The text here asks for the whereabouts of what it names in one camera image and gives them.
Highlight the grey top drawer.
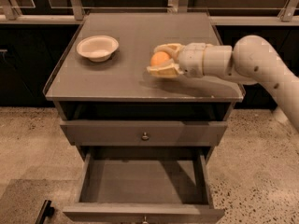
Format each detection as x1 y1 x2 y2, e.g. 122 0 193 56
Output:
61 120 227 147

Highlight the black object on floor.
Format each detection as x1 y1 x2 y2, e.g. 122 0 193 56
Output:
35 200 55 224

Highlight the grey open middle drawer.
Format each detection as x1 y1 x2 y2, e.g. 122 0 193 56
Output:
64 147 224 224

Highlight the round metal top drawer knob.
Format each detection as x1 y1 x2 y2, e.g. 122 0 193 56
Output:
141 133 150 141

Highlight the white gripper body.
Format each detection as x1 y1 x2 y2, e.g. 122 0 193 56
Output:
178 43 206 78

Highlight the orange fruit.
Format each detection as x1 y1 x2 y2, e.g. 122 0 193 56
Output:
150 51 170 66

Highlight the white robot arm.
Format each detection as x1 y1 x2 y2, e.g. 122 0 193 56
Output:
147 35 299 130

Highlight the metal middle drawer knob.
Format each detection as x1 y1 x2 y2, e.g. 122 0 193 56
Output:
141 217 149 224

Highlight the white bowl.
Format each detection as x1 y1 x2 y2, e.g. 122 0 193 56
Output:
77 35 119 63

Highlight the grey drawer cabinet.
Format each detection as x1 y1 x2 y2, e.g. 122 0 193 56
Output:
42 12 246 224

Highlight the metal railing frame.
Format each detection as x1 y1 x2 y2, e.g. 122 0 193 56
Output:
0 0 299 26

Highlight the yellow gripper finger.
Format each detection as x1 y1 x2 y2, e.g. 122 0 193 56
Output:
154 43 185 61
147 63 183 78

